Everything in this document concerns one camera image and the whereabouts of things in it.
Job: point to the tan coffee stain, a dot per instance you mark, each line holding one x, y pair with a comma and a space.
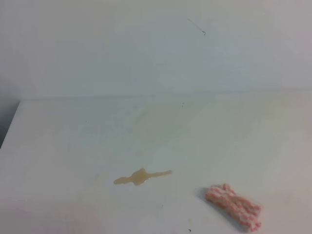
140, 176

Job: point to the pink white striped rag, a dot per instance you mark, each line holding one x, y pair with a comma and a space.
243, 211

